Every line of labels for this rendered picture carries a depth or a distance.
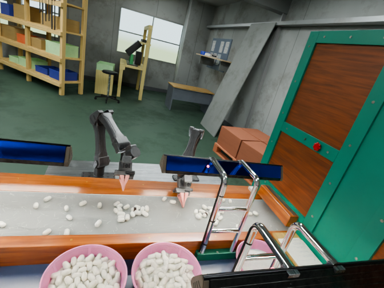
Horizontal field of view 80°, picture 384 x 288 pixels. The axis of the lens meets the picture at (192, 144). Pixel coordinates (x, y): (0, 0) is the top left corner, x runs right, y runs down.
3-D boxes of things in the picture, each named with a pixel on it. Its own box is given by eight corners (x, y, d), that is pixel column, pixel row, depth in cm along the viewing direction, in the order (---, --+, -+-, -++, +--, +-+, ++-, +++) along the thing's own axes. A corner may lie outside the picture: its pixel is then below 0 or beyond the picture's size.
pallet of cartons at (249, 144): (210, 148, 424) (218, 123, 406) (253, 151, 462) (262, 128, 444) (250, 192, 308) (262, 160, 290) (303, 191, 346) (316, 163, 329)
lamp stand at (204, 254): (186, 230, 120) (207, 154, 104) (220, 229, 127) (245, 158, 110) (195, 261, 103) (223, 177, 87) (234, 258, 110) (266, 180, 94)
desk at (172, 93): (208, 115, 651) (214, 94, 628) (168, 110, 606) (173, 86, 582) (201, 109, 704) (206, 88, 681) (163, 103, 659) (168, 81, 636)
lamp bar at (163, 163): (159, 164, 102) (162, 150, 100) (273, 173, 122) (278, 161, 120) (161, 173, 95) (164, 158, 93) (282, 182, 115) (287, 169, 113)
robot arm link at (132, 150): (144, 155, 121) (137, 134, 122) (131, 158, 114) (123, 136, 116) (133, 162, 128) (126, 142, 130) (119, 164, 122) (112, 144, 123)
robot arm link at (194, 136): (191, 168, 131) (206, 124, 143) (176, 164, 132) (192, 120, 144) (191, 174, 142) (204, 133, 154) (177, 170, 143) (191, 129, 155)
